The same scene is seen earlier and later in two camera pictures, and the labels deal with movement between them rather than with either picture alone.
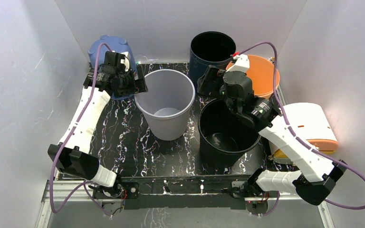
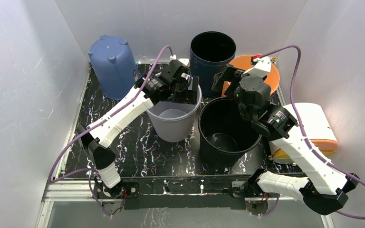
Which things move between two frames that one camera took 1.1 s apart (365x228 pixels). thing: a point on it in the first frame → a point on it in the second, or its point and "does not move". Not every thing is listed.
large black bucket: (224, 136) does not move
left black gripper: (138, 86) → (188, 96)
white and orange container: (310, 123) does not move
